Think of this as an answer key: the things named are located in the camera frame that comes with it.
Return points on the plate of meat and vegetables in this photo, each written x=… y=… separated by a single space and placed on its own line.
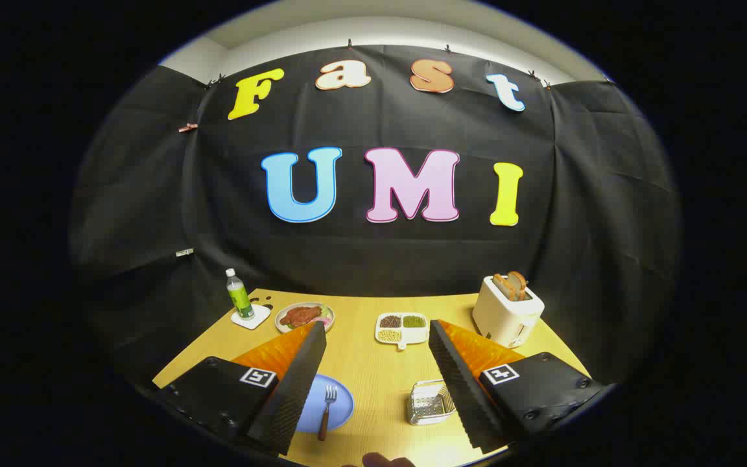
x=302 y=316

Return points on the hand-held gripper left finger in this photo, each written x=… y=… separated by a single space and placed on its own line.
x=289 y=395

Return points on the toasted bread slice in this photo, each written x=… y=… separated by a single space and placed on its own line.
x=503 y=287
x=519 y=282

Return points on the green label water bottle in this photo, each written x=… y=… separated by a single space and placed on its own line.
x=240 y=298

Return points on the copper cloth clip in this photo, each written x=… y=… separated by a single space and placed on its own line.
x=187 y=128

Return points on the white toaster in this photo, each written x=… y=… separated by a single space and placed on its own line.
x=500 y=318

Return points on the silver cloth clip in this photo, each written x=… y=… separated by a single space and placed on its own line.
x=184 y=252

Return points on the white square coaster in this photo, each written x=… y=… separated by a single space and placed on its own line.
x=258 y=319

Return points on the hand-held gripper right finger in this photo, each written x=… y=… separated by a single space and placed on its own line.
x=461 y=389

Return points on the blue plate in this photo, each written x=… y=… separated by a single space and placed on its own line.
x=312 y=408

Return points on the black backdrop cloth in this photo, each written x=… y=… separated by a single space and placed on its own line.
x=373 y=259

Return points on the white divided dish of beans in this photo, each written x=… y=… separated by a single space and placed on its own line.
x=412 y=334

